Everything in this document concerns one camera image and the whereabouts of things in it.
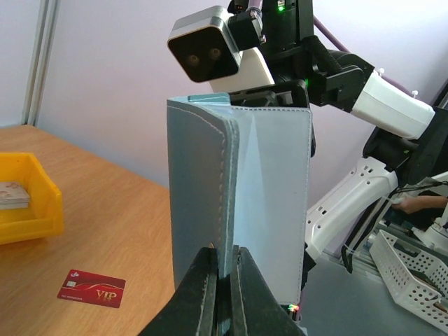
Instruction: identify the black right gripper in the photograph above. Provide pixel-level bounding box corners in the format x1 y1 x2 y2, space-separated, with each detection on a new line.
230 80 316 157

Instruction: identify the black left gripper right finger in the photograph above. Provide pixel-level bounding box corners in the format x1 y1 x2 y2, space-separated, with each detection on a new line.
230 246 304 336

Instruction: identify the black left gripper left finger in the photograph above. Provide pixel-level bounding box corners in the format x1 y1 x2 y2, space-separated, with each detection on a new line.
139 247 218 336

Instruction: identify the teal card holder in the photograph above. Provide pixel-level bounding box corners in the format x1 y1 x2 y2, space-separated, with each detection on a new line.
167 93 312 305

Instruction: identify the red VIP card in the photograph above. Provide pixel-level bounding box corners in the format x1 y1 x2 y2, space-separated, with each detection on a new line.
57 269 126 308

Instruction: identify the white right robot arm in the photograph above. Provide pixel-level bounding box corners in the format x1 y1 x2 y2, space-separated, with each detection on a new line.
309 1 447 205

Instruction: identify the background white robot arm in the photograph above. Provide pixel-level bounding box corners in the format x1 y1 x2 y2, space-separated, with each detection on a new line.
396 173 447 254

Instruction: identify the white VIP card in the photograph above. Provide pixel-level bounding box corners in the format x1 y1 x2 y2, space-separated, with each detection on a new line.
0 181 30 210

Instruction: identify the white perforated basket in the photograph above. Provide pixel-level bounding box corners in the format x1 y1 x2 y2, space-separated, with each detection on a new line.
370 230 447 333

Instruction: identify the yellow plastic bin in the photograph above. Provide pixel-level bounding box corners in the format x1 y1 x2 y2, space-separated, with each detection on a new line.
1 152 64 244

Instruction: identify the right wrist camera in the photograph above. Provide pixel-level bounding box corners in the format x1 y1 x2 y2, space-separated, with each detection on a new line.
167 1 274 92

